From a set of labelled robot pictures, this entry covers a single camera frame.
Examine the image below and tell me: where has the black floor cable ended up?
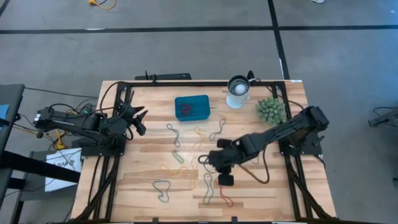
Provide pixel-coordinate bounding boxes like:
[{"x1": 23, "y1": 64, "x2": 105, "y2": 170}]
[{"x1": 24, "y1": 86, "x2": 100, "y2": 100}]

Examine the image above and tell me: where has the yellow floor cable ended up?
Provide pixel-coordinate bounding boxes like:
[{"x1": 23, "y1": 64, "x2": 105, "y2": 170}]
[{"x1": 88, "y1": 0, "x2": 117, "y2": 10}]

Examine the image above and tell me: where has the dark right arm cable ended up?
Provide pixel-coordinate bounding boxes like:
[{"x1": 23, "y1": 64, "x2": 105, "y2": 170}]
[{"x1": 238, "y1": 146, "x2": 270, "y2": 185}]

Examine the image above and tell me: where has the blue paper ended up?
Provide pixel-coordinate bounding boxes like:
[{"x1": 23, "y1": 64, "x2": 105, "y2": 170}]
[{"x1": 0, "y1": 104, "x2": 11, "y2": 127}]

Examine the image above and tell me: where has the dark green rubber band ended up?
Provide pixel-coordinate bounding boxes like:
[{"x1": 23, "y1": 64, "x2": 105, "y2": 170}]
[{"x1": 202, "y1": 172, "x2": 215, "y2": 206}]

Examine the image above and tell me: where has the white cylindrical cup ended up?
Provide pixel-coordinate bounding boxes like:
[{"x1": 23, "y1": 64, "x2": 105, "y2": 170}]
[{"x1": 226, "y1": 74, "x2": 251, "y2": 110}]

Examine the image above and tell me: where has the black flat device box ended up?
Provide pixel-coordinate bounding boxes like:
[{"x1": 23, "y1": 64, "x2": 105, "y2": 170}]
[{"x1": 134, "y1": 71, "x2": 193, "y2": 81}]

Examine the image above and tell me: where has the black support beam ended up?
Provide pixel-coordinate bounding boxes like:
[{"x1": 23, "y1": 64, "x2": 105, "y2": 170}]
[{"x1": 0, "y1": 150, "x2": 82, "y2": 185}]

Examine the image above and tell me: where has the grey rubber band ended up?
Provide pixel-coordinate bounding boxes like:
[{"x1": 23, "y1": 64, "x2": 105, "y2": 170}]
[{"x1": 208, "y1": 118, "x2": 227, "y2": 142}]

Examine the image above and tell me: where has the teal plastic bin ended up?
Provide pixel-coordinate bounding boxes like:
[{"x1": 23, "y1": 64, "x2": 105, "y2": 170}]
[{"x1": 174, "y1": 94, "x2": 211, "y2": 123}]

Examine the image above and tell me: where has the green spiky plant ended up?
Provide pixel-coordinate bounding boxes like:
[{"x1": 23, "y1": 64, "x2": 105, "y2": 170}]
[{"x1": 255, "y1": 96, "x2": 287, "y2": 126}]

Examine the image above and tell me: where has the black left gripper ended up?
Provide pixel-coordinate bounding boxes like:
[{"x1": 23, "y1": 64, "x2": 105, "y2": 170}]
[{"x1": 116, "y1": 90, "x2": 149, "y2": 137}]

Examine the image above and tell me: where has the white paper sign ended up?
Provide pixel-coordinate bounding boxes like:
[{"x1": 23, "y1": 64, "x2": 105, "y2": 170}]
[{"x1": 44, "y1": 147, "x2": 83, "y2": 193}]

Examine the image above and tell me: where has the yellow cable with plug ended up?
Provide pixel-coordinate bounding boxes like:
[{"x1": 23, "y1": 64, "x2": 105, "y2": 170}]
[{"x1": 52, "y1": 128, "x2": 67, "y2": 151}]

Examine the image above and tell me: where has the dark grey desk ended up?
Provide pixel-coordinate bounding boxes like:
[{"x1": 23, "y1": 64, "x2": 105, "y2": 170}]
[{"x1": 0, "y1": 83, "x2": 26, "y2": 156}]

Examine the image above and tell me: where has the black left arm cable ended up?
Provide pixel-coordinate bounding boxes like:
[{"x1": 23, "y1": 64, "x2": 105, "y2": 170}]
[{"x1": 98, "y1": 80, "x2": 126, "y2": 113}]

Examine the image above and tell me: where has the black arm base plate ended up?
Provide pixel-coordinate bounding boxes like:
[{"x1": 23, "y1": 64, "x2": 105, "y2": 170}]
[
  {"x1": 277, "y1": 133, "x2": 324, "y2": 156},
  {"x1": 80, "y1": 136, "x2": 127, "y2": 157}
]

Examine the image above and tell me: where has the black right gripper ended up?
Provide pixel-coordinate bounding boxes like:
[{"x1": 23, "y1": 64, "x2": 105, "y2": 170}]
[{"x1": 207, "y1": 138, "x2": 247, "y2": 187}]

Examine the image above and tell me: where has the black aluminium table frame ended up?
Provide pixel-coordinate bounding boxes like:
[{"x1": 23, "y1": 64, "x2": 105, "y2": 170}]
[{"x1": 70, "y1": 80, "x2": 338, "y2": 224}]

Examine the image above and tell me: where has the long yellow rubber band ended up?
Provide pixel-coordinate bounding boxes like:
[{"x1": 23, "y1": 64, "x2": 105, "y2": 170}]
[{"x1": 159, "y1": 156, "x2": 200, "y2": 190}]

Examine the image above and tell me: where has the small green rubber band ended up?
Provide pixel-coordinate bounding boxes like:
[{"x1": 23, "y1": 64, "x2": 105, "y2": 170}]
[{"x1": 172, "y1": 150, "x2": 185, "y2": 164}]

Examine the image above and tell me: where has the white ball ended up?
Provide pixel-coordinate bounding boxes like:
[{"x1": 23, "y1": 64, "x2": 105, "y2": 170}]
[{"x1": 234, "y1": 83, "x2": 248, "y2": 96}]

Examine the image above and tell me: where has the blue-grey rubber band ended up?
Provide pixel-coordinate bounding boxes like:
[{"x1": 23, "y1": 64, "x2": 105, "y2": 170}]
[{"x1": 165, "y1": 123, "x2": 182, "y2": 148}]

